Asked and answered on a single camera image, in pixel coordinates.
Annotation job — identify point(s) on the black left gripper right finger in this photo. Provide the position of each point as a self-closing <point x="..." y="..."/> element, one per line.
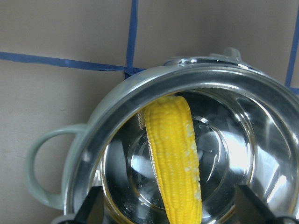
<point x="249" y="209"/>

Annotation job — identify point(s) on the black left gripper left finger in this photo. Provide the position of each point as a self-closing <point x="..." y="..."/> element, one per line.
<point x="92" y="208"/>

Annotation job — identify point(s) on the yellow corn cob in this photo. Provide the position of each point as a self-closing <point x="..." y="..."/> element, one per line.
<point x="175" y="161"/>

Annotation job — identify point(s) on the pale green steel pot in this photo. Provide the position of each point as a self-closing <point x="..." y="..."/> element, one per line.
<point x="247" y="132"/>

